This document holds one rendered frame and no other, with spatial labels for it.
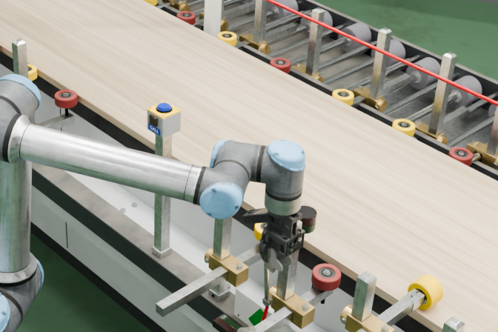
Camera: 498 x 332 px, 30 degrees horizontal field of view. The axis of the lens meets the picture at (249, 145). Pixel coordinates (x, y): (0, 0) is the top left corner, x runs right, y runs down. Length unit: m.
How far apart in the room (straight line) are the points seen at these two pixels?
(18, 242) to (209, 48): 1.46
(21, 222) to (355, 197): 1.03
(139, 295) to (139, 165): 1.53
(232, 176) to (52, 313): 1.82
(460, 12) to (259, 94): 3.41
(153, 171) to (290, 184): 0.33
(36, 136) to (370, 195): 1.18
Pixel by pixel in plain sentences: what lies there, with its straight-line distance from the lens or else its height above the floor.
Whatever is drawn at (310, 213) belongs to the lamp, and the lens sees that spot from 2.42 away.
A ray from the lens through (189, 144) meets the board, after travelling 3.08.
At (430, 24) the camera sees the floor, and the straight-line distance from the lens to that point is 6.38.
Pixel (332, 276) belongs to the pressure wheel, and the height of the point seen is 0.90.
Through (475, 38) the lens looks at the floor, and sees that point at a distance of 6.28.
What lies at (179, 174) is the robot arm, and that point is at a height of 1.37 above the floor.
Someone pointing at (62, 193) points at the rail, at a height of 0.69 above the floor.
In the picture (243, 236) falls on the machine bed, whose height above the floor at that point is 0.76.
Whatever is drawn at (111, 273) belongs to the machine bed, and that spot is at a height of 0.17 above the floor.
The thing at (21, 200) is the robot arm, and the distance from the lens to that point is 2.45.
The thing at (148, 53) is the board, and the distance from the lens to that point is 3.65.
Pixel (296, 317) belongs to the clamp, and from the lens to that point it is 2.52.
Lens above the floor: 2.55
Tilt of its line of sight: 32 degrees down
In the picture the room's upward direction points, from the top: 4 degrees clockwise
